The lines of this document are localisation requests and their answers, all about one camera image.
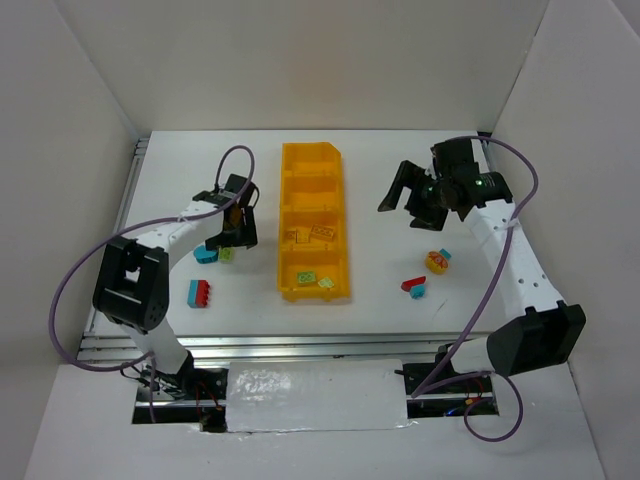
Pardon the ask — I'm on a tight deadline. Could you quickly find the lime green lego brick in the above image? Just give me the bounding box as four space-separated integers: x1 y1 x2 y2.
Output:
218 247 235 263

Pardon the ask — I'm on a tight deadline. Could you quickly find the teal rounded lego brick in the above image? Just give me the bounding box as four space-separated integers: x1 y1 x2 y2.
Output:
193 245 219 264

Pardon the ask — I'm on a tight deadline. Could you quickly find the yellow round orange-print lego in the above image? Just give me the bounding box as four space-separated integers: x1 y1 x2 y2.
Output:
425 251 449 275

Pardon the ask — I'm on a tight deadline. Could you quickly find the pale green lego brick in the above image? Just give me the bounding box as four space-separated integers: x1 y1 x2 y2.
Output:
318 277 335 289

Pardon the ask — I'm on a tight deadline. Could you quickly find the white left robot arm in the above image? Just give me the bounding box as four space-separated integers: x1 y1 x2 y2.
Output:
92 174 259 394

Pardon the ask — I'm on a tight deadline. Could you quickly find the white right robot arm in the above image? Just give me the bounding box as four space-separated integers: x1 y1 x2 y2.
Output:
378 136 586 386

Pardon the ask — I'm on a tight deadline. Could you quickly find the red studded lego brick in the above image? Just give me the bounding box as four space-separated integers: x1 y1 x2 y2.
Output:
195 280 211 308

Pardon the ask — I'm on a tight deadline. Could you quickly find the teal rectangular lego brick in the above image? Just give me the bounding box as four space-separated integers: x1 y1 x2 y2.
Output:
187 279 199 308

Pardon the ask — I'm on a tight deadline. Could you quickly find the lime green lego in bin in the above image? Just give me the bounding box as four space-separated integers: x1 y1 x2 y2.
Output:
295 271 317 286

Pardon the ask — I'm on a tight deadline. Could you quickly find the yellow divided plastic bin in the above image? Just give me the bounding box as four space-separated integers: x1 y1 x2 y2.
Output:
277 142 351 302

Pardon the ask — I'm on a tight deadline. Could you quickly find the red curved lego brick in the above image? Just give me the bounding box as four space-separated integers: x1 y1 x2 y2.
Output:
401 276 426 292

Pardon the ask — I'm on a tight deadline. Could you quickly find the teal small lego brick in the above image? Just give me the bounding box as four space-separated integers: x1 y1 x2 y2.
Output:
409 284 426 299

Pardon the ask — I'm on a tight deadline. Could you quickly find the white foil covered panel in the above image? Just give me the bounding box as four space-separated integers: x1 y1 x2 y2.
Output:
225 359 410 433

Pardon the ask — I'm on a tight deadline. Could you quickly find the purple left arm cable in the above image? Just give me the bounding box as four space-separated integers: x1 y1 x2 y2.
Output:
49 145 257 424

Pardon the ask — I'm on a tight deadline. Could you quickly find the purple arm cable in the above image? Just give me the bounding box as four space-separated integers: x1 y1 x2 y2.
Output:
49 145 257 424
409 135 540 444

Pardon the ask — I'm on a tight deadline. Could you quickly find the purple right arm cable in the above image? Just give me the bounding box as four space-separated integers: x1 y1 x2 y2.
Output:
409 135 540 444

